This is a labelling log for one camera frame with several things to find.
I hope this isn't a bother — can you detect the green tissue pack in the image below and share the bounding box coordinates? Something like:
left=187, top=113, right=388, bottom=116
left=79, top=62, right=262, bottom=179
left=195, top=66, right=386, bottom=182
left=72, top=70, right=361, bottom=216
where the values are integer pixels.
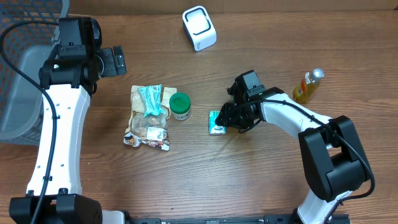
left=208, top=111, right=226, bottom=135

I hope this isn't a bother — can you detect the mint green snack bar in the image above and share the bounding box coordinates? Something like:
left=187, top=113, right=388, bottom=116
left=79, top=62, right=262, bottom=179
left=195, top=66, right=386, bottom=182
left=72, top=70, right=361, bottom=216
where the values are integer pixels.
left=138, top=84, right=166, bottom=117

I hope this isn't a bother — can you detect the green lid white jar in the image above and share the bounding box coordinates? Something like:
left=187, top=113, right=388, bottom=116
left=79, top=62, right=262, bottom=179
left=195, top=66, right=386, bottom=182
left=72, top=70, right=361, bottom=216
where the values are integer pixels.
left=169, top=92, right=191, bottom=121

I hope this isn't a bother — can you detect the yellow oil bottle silver cap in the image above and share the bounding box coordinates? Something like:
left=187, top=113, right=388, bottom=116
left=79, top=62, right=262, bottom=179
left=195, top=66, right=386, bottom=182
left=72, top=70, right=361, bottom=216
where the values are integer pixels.
left=292, top=68, right=324, bottom=103

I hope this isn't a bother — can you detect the brown snack pouch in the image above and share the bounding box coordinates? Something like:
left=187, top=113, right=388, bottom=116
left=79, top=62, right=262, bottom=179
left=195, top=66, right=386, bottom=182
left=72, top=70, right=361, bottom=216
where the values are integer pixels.
left=123, top=85, right=177, bottom=151

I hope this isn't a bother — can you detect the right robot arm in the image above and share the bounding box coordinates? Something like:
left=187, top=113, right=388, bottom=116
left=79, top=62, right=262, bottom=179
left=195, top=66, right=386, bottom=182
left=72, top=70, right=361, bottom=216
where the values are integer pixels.
left=215, top=70, right=376, bottom=223

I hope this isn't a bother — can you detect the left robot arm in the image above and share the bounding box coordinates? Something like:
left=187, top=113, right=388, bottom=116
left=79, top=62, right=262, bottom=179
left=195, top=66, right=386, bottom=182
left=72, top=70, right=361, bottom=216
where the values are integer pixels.
left=9, top=17, right=130, bottom=223

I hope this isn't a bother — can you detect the white barcode scanner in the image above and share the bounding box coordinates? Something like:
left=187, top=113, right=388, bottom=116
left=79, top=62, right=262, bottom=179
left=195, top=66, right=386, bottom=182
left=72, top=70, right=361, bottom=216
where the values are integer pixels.
left=182, top=6, right=217, bottom=52

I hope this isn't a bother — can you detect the grey plastic mesh basket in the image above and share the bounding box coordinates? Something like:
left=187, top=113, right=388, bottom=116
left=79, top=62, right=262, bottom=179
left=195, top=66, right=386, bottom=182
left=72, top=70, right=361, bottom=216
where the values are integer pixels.
left=1, top=0, right=70, bottom=146

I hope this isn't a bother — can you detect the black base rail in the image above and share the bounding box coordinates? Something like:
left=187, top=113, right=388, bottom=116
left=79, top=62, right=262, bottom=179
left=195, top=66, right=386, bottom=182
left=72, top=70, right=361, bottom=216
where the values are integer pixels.
left=124, top=213, right=351, bottom=224

